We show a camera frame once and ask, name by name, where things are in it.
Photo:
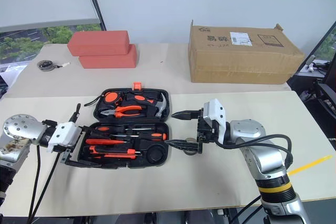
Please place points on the orange black tape measure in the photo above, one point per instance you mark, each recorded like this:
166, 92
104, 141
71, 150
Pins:
111, 97

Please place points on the slim orange screwdriver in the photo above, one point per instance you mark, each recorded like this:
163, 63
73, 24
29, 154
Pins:
105, 141

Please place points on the silver head claw hammer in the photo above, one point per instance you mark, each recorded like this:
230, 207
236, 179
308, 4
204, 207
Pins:
161, 106

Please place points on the black tape roll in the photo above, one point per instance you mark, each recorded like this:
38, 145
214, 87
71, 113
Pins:
190, 152

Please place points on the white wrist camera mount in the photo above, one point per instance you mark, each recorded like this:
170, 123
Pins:
64, 134
214, 110

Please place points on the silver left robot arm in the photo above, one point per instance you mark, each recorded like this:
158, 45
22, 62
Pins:
23, 128

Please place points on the black tool case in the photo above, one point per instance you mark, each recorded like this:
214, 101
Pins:
157, 153

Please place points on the small orange black screwdriver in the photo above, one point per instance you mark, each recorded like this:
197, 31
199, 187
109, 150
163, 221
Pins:
103, 128

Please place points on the large orange black screwdriver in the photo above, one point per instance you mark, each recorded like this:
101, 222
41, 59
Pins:
153, 136

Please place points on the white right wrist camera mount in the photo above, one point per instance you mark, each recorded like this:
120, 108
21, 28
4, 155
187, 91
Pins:
214, 110

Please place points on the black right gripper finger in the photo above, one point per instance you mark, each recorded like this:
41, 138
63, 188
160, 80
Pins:
186, 115
185, 144

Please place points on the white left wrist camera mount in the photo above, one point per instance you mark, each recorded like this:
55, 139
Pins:
64, 134

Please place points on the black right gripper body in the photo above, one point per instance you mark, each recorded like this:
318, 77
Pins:
206, 132

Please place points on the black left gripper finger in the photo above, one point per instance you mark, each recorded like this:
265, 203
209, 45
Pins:
88, 128
84, 163

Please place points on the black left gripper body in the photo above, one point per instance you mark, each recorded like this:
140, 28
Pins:
74, 155

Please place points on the red foam block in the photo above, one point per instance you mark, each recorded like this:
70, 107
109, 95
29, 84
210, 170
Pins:
110, 60
98, 41

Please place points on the brown cardboard box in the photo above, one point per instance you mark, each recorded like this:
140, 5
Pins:
244, 58

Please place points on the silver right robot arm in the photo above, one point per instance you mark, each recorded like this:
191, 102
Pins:
267, 161

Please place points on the yellow floor tape strip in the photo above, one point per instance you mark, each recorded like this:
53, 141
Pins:
309, 165

